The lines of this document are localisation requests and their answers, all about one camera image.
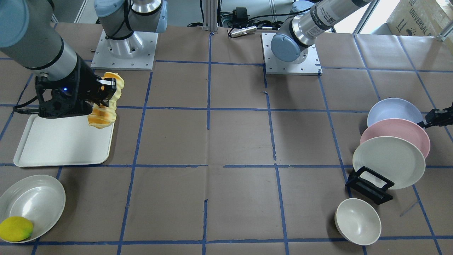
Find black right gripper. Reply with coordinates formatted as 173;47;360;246
35;57;116;119

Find twisted yellow bread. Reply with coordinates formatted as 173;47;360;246
88;72;125;129

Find blue plate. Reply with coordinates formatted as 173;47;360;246
367;97;424;126

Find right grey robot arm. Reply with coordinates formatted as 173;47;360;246
0;0;120;119

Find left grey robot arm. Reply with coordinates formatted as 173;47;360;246
263;0;452;111

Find pink plate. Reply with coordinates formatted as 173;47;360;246
360;118;431;158

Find beige plate in rack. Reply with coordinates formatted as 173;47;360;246
352;137;426;190

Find black plate rack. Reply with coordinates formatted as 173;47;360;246
345;166;395;205

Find white rectangular tray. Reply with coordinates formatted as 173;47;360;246
13;115;114;167

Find cardboard box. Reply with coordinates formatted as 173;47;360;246
386;0;453;36

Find white shallow dish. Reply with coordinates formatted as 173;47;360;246
0;175;66;244

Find beige bowl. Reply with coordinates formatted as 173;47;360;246
334;198;382;246

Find silver cylinder tool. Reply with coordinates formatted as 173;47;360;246
229;26;257;38

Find yellow lemon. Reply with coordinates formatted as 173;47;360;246
0;216;34;242

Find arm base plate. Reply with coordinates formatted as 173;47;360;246
262;33;323;75
91;31;159;71

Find aluminium frame post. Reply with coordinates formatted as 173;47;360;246
202;0;220;34

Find black cables bundle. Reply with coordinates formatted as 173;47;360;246
188;0;294;30

